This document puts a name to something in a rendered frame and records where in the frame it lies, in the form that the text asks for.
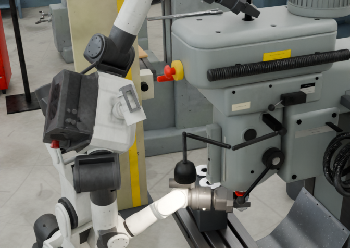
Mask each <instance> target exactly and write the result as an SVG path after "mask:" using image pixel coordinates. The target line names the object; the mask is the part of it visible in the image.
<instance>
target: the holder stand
mask: <svg viewBox="0 0 350 248"><path fill-rule="evenodd" d="M195 168H196V171H197V179H196V181H195V186H211V190H213V191H214V190H215V189H216V187H223V188H225V187H224V186H222V185H221V184H220V182H217V183H213V184H210V183H209V182H208V180H207V179H206V172H207V165H200V166H197V167H195ZM193 214H194V217H195V220H196V223H197V226H198V228H199V231H200V232H203V231H211V230H218V229H225V228H227V220H228V213H226V211H218V210H215V208H214V206H213V207H211V211H203V210H193Z"/></svg>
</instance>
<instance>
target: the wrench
mask: <svg viewBox="0 0 350 248"><path fill-rule="evenodd" d="M207 14H211V15H213V14H214V15H215V14H223V11H219V9H210V10H206V11H199V12H193V13H185V14H176V15H167V16H158V17H149V18H146V20H147V21H154V20H163V19H172V18H181V17H189V16H198V15H207Z"/></svg>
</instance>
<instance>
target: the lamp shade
mask: <svg viewBox="0 0 350 248"><path fill-rule="evenodd" d="M196 179H197V171H196V168H195V165H194V163H193V162H191V161H189V160H187V162H186V163H184V162H183V160H181V161H179V162H177V163H176V166H175V169H174V180H175V182H176V183H178V184H191V183H194V182H195V181H196Z"/></svg>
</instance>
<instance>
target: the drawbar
mask: <svg viewBox="0 0 350 248"><path fill-rule="evenodd" d="M246 1H247V2H248V3H249V4H251V3H252V0H246ZM251 20H252V17H251V16H250V15H248V14H245V17H244V21H251Z"/></svg>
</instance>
